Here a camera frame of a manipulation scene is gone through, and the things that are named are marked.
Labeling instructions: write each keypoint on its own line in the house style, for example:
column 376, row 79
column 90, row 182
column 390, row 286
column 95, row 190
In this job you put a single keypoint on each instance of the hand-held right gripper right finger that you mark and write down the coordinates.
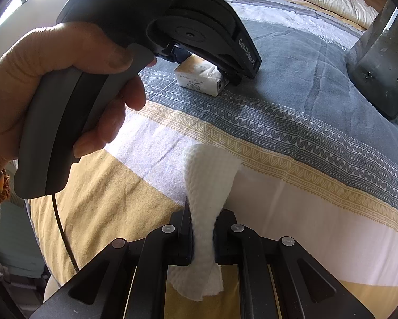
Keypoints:
column 220, row 239

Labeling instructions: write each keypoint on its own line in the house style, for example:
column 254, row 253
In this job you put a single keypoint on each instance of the tissue pack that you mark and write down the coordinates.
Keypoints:
column 199, row 76

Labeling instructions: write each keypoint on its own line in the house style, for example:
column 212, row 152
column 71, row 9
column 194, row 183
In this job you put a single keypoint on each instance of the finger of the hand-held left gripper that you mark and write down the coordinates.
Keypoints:
column 231, row 76
column 175, row 53

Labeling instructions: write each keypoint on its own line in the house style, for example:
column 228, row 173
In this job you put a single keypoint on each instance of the person's left hand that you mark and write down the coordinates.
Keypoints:
column 26, row 79

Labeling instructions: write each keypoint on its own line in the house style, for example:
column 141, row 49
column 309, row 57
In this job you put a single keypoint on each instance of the striped blue yellow blanket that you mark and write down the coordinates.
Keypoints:
column 285, row 139

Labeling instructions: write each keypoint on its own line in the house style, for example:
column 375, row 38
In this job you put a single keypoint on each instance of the clear grey plastic container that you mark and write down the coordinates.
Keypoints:
column 381, row 59

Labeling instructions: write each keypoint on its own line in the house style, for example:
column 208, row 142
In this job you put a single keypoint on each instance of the white paper towel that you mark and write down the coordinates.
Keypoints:
column 208, row 179

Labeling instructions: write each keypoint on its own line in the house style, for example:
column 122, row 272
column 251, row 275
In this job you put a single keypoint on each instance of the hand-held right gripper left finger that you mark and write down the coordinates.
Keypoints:
column 186, row 236

